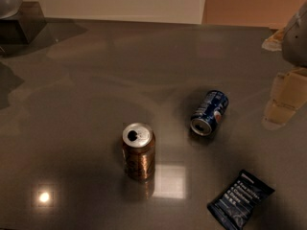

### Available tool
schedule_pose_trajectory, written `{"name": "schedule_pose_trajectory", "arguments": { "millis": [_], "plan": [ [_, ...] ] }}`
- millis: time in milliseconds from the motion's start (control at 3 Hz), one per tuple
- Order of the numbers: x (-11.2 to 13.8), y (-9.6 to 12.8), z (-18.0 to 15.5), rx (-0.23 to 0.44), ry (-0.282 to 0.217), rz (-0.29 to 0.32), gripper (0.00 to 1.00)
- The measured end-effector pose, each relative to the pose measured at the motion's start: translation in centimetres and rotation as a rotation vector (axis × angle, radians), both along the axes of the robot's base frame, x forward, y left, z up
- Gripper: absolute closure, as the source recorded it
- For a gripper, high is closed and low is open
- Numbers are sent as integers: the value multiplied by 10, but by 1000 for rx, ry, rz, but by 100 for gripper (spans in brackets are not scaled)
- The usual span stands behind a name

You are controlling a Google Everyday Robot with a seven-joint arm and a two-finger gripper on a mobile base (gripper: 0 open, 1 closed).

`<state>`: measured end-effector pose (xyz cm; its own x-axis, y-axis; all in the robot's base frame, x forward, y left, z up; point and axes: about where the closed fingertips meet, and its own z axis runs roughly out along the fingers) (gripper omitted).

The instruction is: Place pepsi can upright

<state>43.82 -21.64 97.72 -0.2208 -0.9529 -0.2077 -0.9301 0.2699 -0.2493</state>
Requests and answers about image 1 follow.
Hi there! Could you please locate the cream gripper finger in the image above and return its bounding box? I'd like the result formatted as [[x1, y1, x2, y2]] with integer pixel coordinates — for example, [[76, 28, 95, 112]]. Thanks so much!
[[262, 28, 285, 52], [262, 67, 307, 130]]

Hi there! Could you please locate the blue pepsi can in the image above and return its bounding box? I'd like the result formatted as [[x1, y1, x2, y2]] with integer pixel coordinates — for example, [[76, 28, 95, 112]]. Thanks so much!
[[190, 90, 229, 136]]

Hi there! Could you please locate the brown soda can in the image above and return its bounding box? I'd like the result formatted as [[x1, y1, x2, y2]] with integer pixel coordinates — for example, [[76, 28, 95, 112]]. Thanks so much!
[[122, 123, 155, 181]]

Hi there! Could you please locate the dark blue snack bar wrapper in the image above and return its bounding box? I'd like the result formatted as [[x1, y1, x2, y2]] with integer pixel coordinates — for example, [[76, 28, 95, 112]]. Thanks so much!
[[207, 170, 274, 230]]

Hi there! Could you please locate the dark brown block stand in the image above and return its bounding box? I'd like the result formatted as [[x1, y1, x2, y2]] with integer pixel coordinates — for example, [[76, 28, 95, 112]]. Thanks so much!
[[0, 2, 46, 44]]

